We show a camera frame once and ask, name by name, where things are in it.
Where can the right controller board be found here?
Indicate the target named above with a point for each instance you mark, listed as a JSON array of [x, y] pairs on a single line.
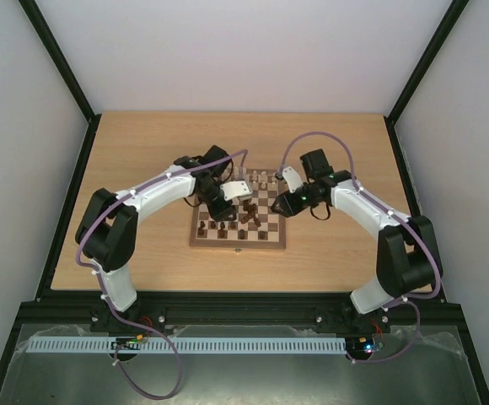
[[365, 344]]

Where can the row of white chess pieces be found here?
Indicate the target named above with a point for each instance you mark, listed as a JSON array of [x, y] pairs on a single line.
[[255, 179]]

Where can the controller board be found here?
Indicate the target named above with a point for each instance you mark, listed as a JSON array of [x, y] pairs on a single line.
[[133, 344], [365, 344]]

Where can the dark rook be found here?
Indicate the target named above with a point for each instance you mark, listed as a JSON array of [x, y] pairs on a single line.
[[262, 234]]

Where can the pile of dark chess pieces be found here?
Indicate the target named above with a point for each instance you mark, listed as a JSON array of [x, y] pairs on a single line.
[[251, 211]]

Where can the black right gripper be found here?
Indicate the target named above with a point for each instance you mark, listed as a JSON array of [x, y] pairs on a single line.
[[284, 204]]

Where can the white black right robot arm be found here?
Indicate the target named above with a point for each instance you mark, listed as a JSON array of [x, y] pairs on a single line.
[[407, 251]]

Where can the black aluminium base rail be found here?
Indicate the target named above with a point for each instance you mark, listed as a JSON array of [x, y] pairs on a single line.
[[320, 312]]

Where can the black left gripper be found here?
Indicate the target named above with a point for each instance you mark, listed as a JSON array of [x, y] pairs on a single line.
[[220, 213]]

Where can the left controller board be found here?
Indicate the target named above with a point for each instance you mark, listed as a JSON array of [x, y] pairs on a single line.
[[133, 344]]

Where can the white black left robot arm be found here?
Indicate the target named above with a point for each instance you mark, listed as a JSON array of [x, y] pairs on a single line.
[[112, 222]]

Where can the wooden chess board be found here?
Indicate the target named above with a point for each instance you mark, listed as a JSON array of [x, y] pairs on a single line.
[[273, 224]]

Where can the white slotted cable duct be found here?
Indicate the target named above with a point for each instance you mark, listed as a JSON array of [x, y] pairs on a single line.
[[193, 345]]

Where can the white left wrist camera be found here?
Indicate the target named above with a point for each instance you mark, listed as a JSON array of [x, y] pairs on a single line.
[[240, 189]]

